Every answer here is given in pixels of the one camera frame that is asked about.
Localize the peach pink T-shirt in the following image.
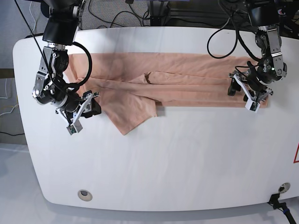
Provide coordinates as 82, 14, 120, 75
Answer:
64, 52, 269, 136

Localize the red triangle warning sticker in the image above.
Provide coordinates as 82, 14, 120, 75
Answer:
293, 144, 299, 163

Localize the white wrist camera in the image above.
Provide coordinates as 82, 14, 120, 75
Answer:
245, 99, 260, 112
66, 121, 83, 135

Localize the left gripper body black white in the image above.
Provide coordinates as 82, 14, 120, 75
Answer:
229, 69, 273, 103

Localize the grey table grommet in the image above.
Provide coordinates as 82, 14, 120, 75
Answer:
78, 189, 93, 202
278, 182, 291, 194

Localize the right grey table grommet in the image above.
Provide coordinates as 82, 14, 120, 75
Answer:
278, 182, 291, 194

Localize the left grey table grommet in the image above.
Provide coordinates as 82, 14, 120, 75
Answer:
78, 189, 93, 202

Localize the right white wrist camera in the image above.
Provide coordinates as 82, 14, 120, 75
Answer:
66, 121, 83, 135

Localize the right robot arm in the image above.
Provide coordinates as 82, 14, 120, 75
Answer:
32, 0, 101, 134

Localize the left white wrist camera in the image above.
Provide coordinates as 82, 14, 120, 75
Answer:
245, 99, 260, 112

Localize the black clamp with cable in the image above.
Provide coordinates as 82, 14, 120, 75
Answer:
268, 193, 296, 224

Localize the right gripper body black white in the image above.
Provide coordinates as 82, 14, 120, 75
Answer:
56, 91, 99, 127

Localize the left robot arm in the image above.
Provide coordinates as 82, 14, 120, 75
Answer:
228, 0, 287, 102

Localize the black metal frame stand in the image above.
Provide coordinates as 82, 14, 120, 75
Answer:
147, 0, 170, 27

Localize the white floor cable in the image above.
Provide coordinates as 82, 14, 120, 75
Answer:
28, 0, 37, 33

